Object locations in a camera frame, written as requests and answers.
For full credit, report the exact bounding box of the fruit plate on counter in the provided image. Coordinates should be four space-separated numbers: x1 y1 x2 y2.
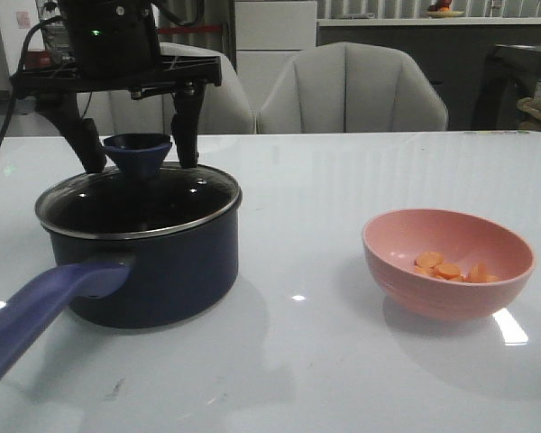
426 0 464 19

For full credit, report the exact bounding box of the right grey upholstered chair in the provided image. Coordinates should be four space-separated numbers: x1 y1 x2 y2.
257 41 448 134

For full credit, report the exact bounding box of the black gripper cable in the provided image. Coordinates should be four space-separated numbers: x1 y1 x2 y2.
0 20 69 189

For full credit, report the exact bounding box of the grey kitchen counter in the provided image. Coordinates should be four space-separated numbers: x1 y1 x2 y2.
317 18 541 130

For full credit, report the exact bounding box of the pink plastic bowl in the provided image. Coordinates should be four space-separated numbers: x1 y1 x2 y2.
362 208 536 321

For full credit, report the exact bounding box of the grey upholstered chair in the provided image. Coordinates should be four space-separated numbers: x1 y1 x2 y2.
77 42 255 135
257 41 448 134

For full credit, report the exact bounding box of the glass lid with blue knob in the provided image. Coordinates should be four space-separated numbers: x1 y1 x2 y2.
35 134 242 240

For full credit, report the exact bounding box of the dark blue saucepan purple handle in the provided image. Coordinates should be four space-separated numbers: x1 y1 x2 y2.
0 199 242 380

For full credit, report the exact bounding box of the dark side table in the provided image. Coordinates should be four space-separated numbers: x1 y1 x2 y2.
471 44 541 130

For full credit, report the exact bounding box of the left grey upholstered chair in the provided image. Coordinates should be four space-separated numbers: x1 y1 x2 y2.
77 42 255 135

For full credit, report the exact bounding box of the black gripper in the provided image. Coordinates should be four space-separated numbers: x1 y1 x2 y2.
10 1 222 173

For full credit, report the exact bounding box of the white cabinet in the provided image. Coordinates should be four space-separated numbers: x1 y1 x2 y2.
234 1 317 112

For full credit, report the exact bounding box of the orange ham slice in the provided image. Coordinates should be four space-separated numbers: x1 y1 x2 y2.
433 263 462 280
466 263 488 283
414 252 444 269

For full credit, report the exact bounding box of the red trash bin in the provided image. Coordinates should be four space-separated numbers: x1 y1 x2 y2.
23 49 53 69

